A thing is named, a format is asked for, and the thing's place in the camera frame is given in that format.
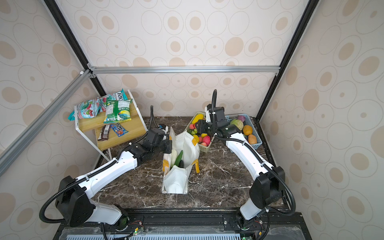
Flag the white napa cabbage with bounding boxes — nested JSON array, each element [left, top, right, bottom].
[[170, 149, 178, 168]]

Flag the green cucumber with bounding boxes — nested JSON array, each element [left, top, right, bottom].
[[174, 150, 184, 167]]

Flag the black eggplant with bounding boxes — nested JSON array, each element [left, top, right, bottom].
[[178, 160, 185, 168]]

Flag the white grocery bag yellow handles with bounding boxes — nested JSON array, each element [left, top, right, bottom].
[[162, 128, 200, 195]]

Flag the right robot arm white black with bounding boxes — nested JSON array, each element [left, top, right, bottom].
[[195, 90, 297, 229]]

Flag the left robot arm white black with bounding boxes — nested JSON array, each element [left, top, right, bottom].
[[39, 115, 172, 230]]

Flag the green snack bag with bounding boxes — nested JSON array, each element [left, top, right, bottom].
[[104, 100, 132, 124]]

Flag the teal snack bag rear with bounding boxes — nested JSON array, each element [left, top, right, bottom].
[[99, 89, 128, 113]]

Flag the teal red snack bag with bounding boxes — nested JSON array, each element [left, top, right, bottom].
[[68, 98, 101, 121]]

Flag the pink dragon fruit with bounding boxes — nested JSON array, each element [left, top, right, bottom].
[[202, 136, 211, 147]]

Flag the green round cabbage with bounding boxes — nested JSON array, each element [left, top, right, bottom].
[[230, 119, 244, 131]]

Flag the green fruit basket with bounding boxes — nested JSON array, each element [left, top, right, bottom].
[[185, 112, 215, 153]]

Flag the blue vegetable basket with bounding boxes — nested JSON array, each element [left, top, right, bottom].
[[226, 114, 262, 150]]

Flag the orange fruit in blue basket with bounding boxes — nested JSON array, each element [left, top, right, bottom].
[[243, 125, 253, 136]]

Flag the blue candy packet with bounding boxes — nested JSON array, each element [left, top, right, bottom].
[[111, 123, 128, 137]]

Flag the brown potato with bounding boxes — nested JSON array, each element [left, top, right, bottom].
[[248, 134, 258, 145]]

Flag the brown chocolate bar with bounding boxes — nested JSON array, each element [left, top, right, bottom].
[[98, 125, 111, 142]]

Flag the wooden two-tier shelf white frame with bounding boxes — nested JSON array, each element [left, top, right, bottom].
[[74, 90, 148, 161]]

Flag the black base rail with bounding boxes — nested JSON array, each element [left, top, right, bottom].
[[54, 208, 311, 240]]

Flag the horizontal aluminium rail back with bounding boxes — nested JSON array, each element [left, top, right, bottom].
[[90, 66, 280, 75]]

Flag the diagonal aluminium rail left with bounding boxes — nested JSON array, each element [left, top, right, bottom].
[[1, 70, 91, 175]]

